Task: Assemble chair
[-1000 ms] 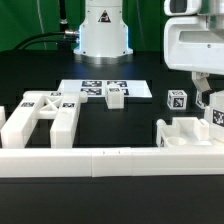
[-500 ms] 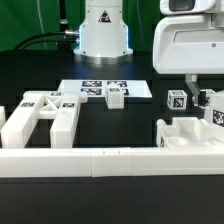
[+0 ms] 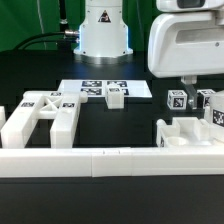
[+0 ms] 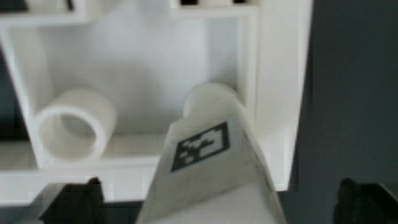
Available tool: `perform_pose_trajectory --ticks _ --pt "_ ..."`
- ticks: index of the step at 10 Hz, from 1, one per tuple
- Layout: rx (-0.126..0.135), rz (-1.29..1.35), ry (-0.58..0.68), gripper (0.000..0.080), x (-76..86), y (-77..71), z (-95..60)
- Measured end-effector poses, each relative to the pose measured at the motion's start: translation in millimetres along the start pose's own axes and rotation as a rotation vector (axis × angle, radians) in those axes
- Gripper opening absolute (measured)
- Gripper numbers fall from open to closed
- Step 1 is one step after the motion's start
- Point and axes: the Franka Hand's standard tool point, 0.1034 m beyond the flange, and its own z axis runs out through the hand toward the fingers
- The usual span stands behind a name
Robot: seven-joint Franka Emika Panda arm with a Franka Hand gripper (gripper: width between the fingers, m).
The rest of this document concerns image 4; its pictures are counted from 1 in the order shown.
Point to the white tagged chair leg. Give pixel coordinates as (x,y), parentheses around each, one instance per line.
(211,187)

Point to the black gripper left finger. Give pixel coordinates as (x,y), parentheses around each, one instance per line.
(73,203)

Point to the white chair seat part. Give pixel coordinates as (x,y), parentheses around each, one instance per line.
(122,64)

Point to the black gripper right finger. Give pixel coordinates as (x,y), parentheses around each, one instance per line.
(366,205)

